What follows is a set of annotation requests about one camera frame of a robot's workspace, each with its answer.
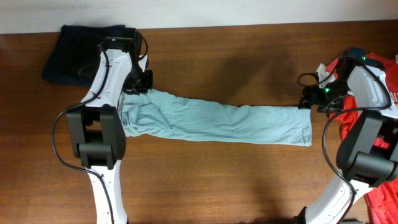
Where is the light grey-green t-shirt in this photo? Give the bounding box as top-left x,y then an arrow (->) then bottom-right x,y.
118,90 -> 312,147

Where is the folded navy blue garment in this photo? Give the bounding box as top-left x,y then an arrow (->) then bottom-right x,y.
42,25 -> 136,88

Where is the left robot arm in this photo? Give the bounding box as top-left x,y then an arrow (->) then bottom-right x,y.
63,28 -> 153,224

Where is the red printed t-shirt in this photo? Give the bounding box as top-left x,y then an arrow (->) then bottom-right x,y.
325,52 -> 398,224

